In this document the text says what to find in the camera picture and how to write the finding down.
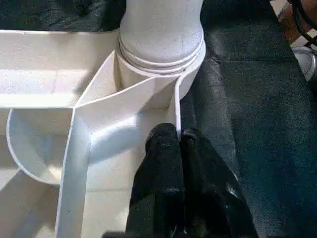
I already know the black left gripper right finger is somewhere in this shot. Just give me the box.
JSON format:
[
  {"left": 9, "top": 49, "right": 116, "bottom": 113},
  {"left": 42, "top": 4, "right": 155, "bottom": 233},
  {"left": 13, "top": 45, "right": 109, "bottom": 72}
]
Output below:
[{"left": 178, "top": 127, "right": 260, "bottom": 238}]

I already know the pale grey shoe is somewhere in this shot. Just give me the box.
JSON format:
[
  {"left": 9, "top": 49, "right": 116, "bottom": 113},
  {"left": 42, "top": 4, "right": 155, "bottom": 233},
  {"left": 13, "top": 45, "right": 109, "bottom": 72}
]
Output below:
[{"left": 292, "top": 45, "right": 317, "bottom": 83}]

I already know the white plastic table top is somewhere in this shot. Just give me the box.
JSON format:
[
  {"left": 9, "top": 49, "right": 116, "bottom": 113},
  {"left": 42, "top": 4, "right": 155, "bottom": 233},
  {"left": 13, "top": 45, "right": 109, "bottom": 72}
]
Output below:
[{"left": 0, "top": 29, "right": 207, "bottom": 238}]

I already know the black mat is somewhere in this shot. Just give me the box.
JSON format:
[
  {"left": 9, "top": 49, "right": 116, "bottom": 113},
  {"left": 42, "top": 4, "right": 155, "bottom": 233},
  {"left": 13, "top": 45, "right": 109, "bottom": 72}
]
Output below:
[{"left": 0, "top": 0, "right": 317, "bottom": 238}]

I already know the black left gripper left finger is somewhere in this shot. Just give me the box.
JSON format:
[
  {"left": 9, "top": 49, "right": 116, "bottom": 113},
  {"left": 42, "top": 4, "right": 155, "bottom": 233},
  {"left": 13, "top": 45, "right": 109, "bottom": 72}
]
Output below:
[{"left": 126, "top": 123, "right": 184, "bottom": 238}]

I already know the black floor cable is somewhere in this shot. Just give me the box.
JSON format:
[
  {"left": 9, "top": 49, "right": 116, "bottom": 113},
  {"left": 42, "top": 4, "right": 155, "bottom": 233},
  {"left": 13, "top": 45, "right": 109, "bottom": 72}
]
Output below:
[{"left": 291, "top": 0, "right": 317, "bottom": 48}]

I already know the white plastic table leg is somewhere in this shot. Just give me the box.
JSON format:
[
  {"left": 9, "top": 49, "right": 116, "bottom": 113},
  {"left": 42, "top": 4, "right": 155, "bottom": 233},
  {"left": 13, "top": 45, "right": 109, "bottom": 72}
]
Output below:
[{"left": 118, "top": 0, "right": 206, "bottom": 75}]

